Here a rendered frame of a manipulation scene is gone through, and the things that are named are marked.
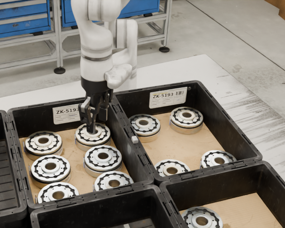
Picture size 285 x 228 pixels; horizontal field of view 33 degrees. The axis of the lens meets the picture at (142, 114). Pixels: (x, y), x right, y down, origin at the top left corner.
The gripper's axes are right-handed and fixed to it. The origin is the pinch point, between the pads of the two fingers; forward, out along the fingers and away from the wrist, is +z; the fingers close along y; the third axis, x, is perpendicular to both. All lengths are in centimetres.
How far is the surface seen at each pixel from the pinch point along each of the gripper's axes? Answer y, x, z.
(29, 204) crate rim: 25.4, -3.0, 7.2
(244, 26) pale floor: -295, -22, 100
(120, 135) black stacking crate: -9.7, 1.9, 10.6
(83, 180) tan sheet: 4.5, -1.7, 17.2
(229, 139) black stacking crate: -24.8, 29.1, 12.3
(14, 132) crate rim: 6.0, -21.5, 7.2
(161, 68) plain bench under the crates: -81, -14, 30
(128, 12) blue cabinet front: -196, -85, 65
